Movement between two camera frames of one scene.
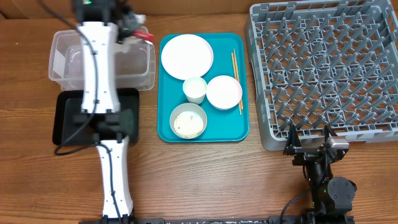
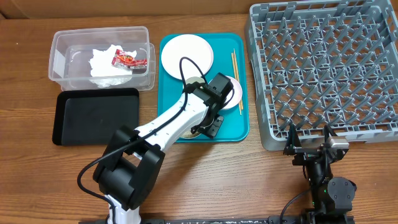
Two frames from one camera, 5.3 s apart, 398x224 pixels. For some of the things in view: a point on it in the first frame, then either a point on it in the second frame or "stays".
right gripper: [305, 155] stays
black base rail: [293, 220] stays
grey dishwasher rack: [318, 63] stays
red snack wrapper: [143, 34] → [125, 60]
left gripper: [136, 21] → [212, 130]
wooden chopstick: [236, 76] stays
